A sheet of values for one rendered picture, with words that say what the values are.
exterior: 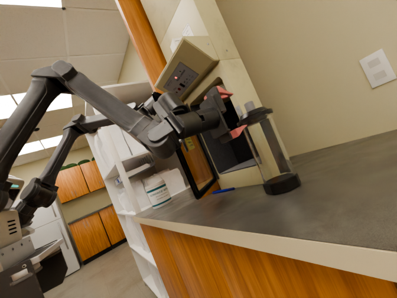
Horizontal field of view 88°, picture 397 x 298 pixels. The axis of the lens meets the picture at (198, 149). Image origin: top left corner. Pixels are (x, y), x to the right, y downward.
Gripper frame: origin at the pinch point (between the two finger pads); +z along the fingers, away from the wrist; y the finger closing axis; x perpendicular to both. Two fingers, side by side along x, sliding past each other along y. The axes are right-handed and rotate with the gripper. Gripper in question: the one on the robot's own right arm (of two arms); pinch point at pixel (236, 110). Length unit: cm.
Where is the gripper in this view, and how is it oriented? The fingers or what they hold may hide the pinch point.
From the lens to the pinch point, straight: 60.0
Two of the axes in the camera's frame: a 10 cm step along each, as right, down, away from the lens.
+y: -3.9, -9.2, 0.6
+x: -4.7, 2.5, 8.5
